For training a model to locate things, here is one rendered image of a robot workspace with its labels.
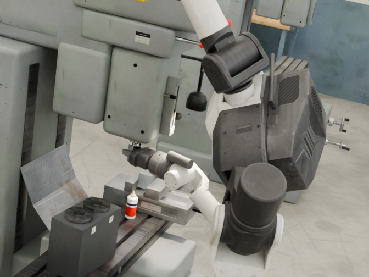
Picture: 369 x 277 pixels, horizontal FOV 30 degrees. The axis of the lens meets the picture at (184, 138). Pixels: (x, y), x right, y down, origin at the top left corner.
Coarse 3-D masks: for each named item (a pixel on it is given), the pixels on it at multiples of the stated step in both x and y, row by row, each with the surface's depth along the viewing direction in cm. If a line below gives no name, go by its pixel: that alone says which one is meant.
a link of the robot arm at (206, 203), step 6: (204, 192) 231; (198, 198) 230; (204, 198) 230; (210, 198) 230; (198, 204) 230; (204, 204) 229; (210, 204) 229; (216, 204) 229; (204, 210) 229; (210, 210) 228; (204, 216) 230; (210, 216) 228; (210, 222) 229
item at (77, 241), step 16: (80, 208) 218; (96, 208) 219; (112, 208) 224; (64, 224) 210; (80, 224) 210; (96, 224) 214; (112, 224) 224; (64, 240) 212; (80, 240) 209; (96, 240) 217; (112, 240) 227; (48, 256) 216; (64, 256) 213; (80, 256) 211; (96, 256) 220; (112, 256) 231; (64, 272) 215; (80, 272) 214
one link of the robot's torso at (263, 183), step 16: (240, 176) 169; (256, 176) 164; (272, 176) 164; (240, 192) 164; (256, 192) 161; (272, 192) 161; (240, 208) 167; (256, 208) 163; (272, 208) 163; (240, 224) 170; (256, 224) 168
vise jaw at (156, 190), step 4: (156, 180) 270; (160, 180) 271; (152, 184) 266; (156, 184) 267; (160, 184) 267; (164, 184) 268; (148, 188) 262; (152, 188) 263; (156, 188) 263; (160, 188) 264; (164, 188) 265; (168, 188) 270; (148, 192) 263; (152, 192) 262; (156, 192) 262; (160, 192) 262; (164, 192) 267; (148, 196) 263; (152, 196) 263; (156, 196) 262; (160, 196) 263
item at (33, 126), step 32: (0, 64) 232; (32, 64) 239; (0, 96) 235; (32, 96) 244; (0, 128) 239; (32, 128) 250; (64, 128) 274; (0, 160) 242; (0, 192) 246; (0, 224) 250; (32, 224) 271; (0, 256) 255
